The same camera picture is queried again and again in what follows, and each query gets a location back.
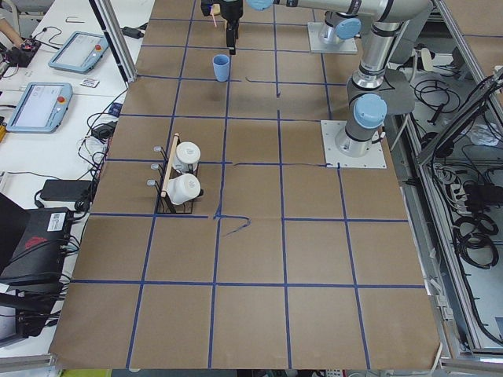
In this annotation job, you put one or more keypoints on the pink chopstick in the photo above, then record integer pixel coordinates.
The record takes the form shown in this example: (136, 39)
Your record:
(213, 15)

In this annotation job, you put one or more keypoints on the black computer box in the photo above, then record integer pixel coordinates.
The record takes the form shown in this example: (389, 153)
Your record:
(32, 242)

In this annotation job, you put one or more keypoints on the light blue plastic cup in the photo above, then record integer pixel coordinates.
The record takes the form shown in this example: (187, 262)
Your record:
(221, 66)

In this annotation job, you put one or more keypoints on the wooden rack rod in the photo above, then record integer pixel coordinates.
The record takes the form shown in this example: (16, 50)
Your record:
(169, 166)

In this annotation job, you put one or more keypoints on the aluminium frame post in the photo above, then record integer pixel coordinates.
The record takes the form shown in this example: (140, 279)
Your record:
(109, 24)

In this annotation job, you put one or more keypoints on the upper teach pendant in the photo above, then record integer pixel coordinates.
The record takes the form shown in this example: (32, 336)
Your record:
(80, 53)

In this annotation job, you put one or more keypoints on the lower teach pendant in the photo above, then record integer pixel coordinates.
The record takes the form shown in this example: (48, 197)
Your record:
(41, 108)

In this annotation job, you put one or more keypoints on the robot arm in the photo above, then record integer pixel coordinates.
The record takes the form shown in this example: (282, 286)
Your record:
(368, 108)

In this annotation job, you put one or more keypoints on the grey office chair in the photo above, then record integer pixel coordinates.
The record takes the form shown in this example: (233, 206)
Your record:
(397, 92)

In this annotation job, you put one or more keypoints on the black mug rack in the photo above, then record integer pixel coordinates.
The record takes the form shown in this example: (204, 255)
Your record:
(164, 205)

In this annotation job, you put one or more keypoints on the black power adapter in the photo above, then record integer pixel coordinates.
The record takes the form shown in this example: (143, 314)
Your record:
(77, 191)

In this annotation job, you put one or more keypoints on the white mug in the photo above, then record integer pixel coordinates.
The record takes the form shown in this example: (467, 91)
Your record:
(184, 188)
(187, 157)

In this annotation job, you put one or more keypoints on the teach pendant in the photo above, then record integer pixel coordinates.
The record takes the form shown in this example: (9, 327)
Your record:
(41, 108)
(80, 53)

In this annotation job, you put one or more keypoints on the right white mug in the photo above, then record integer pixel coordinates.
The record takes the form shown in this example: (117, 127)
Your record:
(184, 188)

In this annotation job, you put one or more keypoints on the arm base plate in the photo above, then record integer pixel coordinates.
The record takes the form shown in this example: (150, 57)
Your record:
(326, 39)
(341, 151)

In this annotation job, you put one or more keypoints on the left white mug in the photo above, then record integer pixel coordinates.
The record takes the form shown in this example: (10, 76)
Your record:
(187, 157)

